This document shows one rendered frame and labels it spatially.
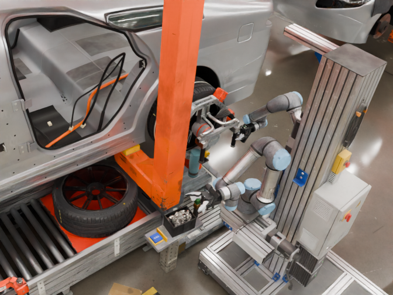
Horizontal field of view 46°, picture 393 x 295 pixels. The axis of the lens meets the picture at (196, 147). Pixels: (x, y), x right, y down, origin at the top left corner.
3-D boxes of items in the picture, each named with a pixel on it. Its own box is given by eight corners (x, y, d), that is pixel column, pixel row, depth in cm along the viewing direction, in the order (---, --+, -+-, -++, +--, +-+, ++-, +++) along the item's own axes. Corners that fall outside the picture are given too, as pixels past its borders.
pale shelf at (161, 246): (189, 212, 362) (189, 209, 360) (203, 225, 353) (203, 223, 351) (144, 237, 339) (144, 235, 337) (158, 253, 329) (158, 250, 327)
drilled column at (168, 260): (168, 259, 377) (172, 226, 349) (176, 267, 371) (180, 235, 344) (158, 264, 371) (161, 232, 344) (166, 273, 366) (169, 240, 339)
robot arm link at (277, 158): (261, 198, 311) (279, 137, 276) (274, 214, 302) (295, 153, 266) (247, 204, 306) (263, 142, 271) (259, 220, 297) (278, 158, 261)
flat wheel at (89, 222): (93, 167, 409) (92, 146, 393) (153, 201, 386) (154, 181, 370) (36, 211, 365) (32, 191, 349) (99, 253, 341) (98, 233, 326)
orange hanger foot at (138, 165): (130, 153, 391) (131, 120, 368) (168, 190, 363) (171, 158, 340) (113, 160, 382) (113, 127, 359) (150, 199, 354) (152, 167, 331)
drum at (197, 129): (202, 129, 383) (204, 116, 374) (219, 143, 372) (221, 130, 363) (189, 135, 376) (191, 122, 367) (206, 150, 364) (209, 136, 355)
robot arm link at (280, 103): (278, 110, 330) (244, 127, 374) (290, 107, 335) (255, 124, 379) (273, 96, 331) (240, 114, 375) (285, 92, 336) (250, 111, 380)
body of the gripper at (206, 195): (205, 211, 265) (223, 205, 270) (206, 200, 260) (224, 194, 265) (199, 203, 270) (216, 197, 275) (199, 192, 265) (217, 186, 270)
